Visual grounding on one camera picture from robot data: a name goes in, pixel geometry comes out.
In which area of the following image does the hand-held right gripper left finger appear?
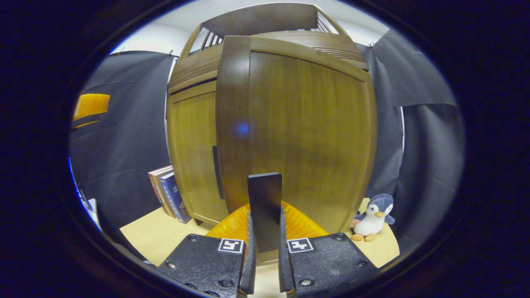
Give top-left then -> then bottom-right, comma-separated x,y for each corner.
157,203 -> 257,298

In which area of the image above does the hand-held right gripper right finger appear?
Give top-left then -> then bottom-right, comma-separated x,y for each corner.
278,201 -> 378,298

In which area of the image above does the wooden shoe cabinet door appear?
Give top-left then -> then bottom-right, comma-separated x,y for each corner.
166,81 -> 229,226
216,35 -> 378,265

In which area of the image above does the wooden double-door shoe cabinet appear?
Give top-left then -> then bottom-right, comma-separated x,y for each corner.
166,2 -> 371,227

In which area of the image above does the black backdrop cloth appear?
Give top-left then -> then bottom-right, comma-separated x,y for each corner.
68,29 -> 465,257

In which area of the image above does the penguin plush toy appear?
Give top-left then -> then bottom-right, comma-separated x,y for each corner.
351,194 -> 396,242

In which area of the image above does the blue hardcover book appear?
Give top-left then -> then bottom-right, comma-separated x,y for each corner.
159,171 -> 192,224

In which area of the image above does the brown hardcover book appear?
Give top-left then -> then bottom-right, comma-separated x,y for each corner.
152,168 -> 178,219

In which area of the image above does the red hardcover book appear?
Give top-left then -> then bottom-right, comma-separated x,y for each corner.
148,166 -> 173,217

